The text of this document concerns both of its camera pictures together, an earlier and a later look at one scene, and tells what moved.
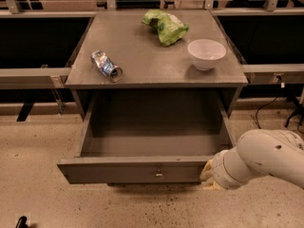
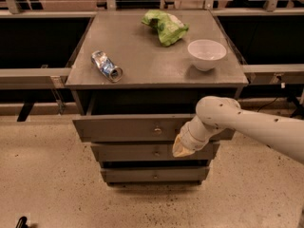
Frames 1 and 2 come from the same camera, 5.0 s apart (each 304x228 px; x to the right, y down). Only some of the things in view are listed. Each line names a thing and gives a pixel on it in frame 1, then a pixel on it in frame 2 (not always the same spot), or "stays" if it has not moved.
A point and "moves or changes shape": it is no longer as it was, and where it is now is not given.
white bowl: [206, 53] stays
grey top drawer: [135, 137] moves or changes shape
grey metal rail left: [34, 78] stays
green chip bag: [170, 28] stays
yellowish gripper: [218, 171] → [187, 139]
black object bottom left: [21, 223] stays
